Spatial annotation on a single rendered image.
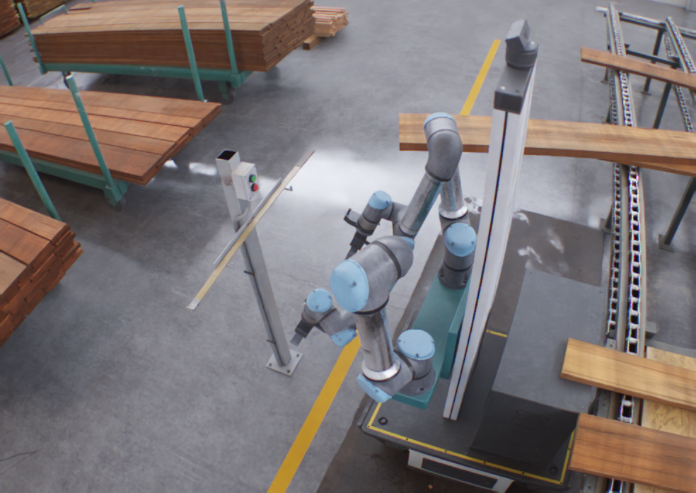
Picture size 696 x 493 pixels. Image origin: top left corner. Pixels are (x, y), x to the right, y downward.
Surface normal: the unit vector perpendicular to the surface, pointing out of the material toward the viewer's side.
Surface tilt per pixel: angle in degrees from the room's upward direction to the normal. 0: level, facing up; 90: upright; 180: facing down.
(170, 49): 90
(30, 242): 0
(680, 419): 0
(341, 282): 83
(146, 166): 0
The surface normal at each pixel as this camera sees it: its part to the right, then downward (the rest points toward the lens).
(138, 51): -0.39, 0.67
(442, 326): -0.06, -0.70
